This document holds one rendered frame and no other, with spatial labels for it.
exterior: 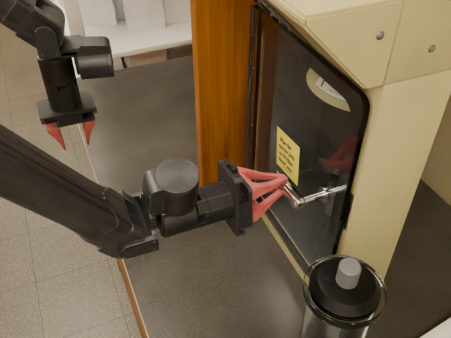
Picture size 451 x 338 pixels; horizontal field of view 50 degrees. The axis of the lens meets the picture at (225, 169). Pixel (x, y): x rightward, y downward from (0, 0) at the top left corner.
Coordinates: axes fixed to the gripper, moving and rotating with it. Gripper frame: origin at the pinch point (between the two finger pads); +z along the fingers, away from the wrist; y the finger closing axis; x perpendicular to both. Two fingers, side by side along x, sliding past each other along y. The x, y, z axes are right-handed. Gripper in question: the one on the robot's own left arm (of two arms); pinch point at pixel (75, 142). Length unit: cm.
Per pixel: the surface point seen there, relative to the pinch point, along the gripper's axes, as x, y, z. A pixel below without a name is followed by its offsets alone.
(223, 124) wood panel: -8.7, 28.4, -2.5
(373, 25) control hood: -46, 29, -39
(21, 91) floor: 223, -19, 110
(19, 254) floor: 80, -32, 110
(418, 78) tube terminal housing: -46, 37, -31
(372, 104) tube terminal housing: -45, 32, -28
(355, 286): -55, 27, -8
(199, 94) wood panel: -8.7, 23.6, -10.6
